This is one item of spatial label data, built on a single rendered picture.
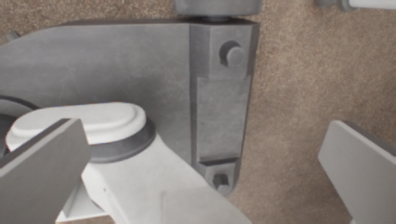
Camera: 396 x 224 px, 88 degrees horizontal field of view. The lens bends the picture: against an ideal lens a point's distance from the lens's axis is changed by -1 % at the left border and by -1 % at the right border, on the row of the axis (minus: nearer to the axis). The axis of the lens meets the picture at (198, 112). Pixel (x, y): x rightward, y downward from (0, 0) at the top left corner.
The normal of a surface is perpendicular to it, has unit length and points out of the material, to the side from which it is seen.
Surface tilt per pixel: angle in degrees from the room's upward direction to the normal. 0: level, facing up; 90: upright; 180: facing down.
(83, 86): 0
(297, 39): 0
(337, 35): 0
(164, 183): 90
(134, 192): 90
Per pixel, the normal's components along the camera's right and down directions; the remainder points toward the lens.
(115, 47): 0.19, 0.47
